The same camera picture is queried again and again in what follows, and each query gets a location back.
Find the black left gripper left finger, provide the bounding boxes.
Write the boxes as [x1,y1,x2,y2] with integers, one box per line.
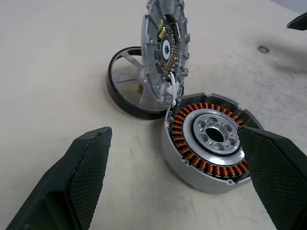
[4,126,113,230]

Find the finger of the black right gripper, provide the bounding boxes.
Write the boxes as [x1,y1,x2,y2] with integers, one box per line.
[286,11,307,31]

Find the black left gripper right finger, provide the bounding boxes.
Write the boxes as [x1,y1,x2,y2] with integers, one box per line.
[236,126,307,230]

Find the black rotor ring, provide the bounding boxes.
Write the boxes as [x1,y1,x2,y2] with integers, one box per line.
[106,46,168,120]

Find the silver motor stator copper windings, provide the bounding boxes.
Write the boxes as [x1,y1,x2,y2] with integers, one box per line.
[161,93,264,195]

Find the silver motor circuit board cover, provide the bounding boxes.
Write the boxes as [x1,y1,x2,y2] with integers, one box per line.
[138,0,192,106]

